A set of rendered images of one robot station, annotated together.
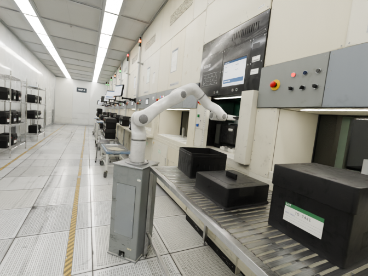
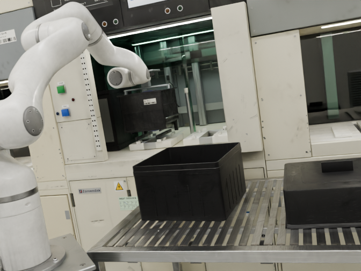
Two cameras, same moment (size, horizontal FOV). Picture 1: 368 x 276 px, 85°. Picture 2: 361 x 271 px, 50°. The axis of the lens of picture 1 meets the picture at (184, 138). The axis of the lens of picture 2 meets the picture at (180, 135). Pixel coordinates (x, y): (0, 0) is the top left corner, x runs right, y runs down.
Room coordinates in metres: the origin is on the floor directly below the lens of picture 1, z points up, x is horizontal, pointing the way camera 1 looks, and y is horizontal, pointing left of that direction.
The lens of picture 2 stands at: (0.65, 0.75, 1.17)
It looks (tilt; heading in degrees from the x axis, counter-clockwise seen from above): 8 degrees down; 314
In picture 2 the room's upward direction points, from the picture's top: 8 degrees counter-clockwise
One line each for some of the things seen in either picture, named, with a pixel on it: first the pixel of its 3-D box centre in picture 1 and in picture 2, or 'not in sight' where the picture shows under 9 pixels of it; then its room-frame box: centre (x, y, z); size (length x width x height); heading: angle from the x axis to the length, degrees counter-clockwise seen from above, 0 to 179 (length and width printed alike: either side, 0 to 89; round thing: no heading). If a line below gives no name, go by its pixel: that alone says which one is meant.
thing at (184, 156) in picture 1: (201, 161); (192, 179); (1.50, -0.15, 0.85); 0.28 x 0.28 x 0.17; 21
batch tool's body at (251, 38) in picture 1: (251, 143); (181, 118); (2.02, -0.68, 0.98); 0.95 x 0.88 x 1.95; 116
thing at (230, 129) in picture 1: (235, 131); (149, 104); (2.06, -0.52, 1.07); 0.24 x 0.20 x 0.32; 26
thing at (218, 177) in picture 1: (230, 183); (338, 183); (1.08, -0.28, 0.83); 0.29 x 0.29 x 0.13; 28
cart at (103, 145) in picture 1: (115, 158); not in sight; (3.91, 1.32, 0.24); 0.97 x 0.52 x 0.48; 29
